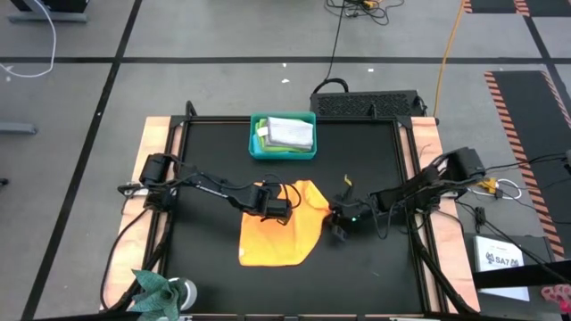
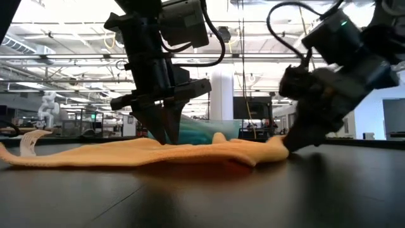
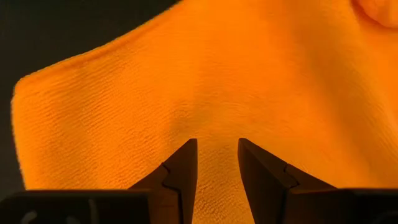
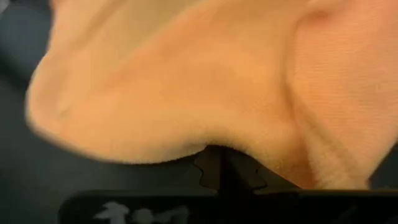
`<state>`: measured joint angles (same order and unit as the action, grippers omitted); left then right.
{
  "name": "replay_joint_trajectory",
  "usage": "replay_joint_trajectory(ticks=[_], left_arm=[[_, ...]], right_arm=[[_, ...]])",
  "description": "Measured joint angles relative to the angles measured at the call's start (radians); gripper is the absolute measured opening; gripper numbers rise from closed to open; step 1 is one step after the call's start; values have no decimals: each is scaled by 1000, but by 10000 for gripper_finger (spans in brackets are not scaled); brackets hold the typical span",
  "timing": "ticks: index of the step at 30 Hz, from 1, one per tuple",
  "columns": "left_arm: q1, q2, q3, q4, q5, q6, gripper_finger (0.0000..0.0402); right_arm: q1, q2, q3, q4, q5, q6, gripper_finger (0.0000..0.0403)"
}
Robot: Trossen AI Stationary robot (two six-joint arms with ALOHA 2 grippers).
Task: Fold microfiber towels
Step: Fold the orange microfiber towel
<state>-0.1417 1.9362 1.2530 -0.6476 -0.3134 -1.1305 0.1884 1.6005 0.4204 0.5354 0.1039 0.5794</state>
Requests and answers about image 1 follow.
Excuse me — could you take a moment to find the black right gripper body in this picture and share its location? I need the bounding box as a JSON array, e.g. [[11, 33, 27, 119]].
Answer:
[[328, 198, 375, 229]]

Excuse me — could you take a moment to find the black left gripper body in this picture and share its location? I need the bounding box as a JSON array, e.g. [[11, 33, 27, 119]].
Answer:
[[252, 182, 296, 226]]

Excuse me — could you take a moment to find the orange microfiber towel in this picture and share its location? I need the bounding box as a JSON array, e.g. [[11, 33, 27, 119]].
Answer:
[[237, 179, 334, 268]]

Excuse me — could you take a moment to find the teal plastic bin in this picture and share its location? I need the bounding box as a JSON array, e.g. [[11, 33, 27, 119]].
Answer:
[[248, 111, 318, 161]]

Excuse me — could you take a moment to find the grey microfiber towel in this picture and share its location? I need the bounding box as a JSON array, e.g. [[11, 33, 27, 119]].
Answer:
[[257, 116, 315, 151]]

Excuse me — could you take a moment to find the black computer case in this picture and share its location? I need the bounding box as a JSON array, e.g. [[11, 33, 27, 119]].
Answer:
[[309, 90, 426, 119]]

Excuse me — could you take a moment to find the grey round roll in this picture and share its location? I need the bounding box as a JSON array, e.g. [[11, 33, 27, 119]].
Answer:
[[168, 276, 199, 312]]

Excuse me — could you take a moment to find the yellow plug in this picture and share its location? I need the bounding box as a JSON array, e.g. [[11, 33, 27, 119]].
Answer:
[[476, 177, 499, 193]]

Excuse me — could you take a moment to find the teal paper plant ornament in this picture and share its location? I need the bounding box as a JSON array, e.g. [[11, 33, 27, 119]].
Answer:
[[128, 268, 189, 321]]

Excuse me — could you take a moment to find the white SA7 sign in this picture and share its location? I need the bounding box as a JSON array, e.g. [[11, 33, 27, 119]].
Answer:
[[472, 235, 531, 302]]

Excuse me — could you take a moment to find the large black hazard-striped mat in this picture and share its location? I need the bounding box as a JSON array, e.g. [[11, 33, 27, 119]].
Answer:
[[484, 70, 571, 263]]

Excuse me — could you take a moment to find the pink object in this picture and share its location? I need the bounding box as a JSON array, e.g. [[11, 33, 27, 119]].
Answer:
[[540, 284, 571, 314]]

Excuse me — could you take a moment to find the small black hazard-striped mat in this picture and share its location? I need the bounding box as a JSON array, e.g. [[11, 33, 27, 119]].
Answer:
[[461, 0, 571, 19]]

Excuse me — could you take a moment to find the grey floor bar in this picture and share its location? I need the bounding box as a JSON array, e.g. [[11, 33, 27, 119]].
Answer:
[[0, 121, 42, 136]]

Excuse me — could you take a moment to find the grey desk foot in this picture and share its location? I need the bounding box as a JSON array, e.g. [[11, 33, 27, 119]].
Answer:
[[5, 11, 89, 24]]

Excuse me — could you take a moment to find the black cable bundle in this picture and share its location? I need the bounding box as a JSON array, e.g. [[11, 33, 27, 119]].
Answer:
[[402, 205, 476, 316], [100, 204, 176, 313]]

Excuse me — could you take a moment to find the black table frame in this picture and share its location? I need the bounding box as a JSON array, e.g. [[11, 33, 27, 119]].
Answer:
[[151, 101, 481, 321]]

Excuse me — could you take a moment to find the black metal bracket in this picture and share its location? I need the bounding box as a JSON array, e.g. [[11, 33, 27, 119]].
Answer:
[[117, 181, 146, 198]]

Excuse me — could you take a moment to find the black floor cable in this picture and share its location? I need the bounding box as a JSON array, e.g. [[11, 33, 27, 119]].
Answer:
[[311, 0, 350, 95]]

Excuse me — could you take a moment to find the white cable loop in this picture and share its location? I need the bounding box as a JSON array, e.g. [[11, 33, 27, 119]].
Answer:
[[493, 177, 523, 201]]

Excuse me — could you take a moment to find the black camera mount beam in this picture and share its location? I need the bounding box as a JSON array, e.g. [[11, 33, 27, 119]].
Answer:
[[471, 259, 571, 290]]

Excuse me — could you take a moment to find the orange-yellow cable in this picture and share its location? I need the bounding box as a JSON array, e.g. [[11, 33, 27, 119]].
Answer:
[[432, 0, 468, 119]]

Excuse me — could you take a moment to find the black cable tangle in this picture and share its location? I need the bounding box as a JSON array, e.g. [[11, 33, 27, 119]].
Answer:
[[324, 0, 406, 27]]

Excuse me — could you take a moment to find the white floor cable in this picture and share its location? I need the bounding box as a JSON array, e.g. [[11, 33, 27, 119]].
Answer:
[[0, 0, 58, 79]]

